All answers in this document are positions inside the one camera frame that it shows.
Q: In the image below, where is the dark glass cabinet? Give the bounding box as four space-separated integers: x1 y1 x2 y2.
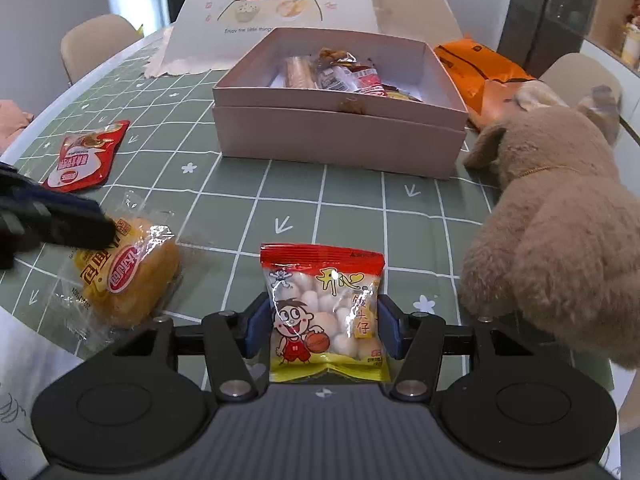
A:
498 0 596 76

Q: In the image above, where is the wooden wall shelf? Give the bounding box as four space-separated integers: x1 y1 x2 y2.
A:
586 0 639 70

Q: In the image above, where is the pink gift box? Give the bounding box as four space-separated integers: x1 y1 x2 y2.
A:
213 27 468 179

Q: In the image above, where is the beige dining chair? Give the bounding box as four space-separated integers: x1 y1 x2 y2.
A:
539 53 622 106

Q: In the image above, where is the brown plush rabbit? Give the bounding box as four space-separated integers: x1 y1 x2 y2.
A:
459 105 639 370

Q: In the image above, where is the pink food cover tent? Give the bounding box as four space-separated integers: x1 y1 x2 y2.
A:
144 0 462 78

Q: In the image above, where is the yellow bread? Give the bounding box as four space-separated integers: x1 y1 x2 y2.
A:
54 191 181 351

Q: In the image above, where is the orange plastic bag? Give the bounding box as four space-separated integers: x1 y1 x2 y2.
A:
434 38 534 115

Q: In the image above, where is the green grid tablecloth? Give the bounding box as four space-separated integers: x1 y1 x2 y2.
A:
0 34 616 391

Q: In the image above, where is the red yellow ball snack bag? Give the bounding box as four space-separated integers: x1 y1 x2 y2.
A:
259 244 390 382

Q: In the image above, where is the red snack pouch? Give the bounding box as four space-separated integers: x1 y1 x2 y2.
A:
42 120 130 193

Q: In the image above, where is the beige chair far left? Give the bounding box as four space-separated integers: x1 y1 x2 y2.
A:
60 14 142 84

